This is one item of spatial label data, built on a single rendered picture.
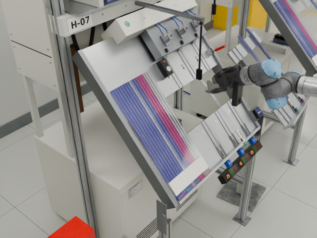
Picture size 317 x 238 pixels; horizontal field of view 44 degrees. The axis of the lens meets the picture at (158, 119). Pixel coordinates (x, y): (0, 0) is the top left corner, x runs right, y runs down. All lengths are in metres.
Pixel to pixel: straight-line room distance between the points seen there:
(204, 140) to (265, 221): 0.95
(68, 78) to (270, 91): 0.79
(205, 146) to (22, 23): 0.95
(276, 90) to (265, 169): 1.39
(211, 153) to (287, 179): 1.18
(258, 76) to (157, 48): 0.44
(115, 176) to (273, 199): 1.21
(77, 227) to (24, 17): 0.88
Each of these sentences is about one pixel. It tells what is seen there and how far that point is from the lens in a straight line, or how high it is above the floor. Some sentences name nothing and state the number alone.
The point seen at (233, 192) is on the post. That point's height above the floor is 0.01.
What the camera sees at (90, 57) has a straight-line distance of 1.55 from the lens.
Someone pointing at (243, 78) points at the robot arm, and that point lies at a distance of 1.59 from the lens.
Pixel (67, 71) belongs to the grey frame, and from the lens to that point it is 1.57.
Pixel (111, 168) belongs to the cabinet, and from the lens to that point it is 1.88.
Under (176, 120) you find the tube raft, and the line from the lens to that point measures 1.65.
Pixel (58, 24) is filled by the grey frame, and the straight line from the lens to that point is 1.49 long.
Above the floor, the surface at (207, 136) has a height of 0.81.
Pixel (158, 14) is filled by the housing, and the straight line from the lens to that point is 1.74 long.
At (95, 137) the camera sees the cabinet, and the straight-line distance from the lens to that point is 2.10.
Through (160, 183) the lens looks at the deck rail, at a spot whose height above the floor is 0.80.
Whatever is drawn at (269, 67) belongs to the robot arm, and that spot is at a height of 1.19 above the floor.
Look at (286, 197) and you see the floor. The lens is 2.71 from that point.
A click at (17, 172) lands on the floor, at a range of 2.97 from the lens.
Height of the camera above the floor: 1.85
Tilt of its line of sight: 34 degrees down
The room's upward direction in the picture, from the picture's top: 1 degrees counter-clockwise
